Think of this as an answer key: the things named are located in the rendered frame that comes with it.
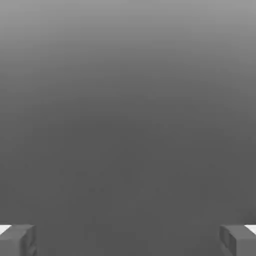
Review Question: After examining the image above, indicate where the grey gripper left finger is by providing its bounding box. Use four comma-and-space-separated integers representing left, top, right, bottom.
0, 223, 38, 256

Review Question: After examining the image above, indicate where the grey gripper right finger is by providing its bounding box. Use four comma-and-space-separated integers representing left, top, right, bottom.
218, 224, 256, 256

